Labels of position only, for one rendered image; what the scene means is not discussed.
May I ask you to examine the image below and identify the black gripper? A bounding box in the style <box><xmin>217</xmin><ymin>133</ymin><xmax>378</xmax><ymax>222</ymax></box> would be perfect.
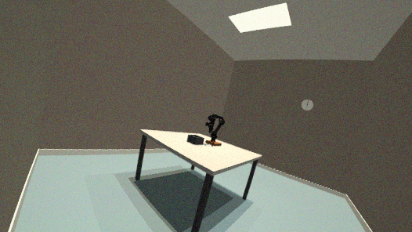
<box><xmin>208</xmin><ymin>121</ymin><xmax>214</xmax><ymax>133</ymax></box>

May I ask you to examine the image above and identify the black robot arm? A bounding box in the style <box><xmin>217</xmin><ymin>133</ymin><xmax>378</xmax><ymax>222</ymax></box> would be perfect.
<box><xmin>205</xmin><ymin>114</ymin><xmax>225</xmax><ymax>142</ymax></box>

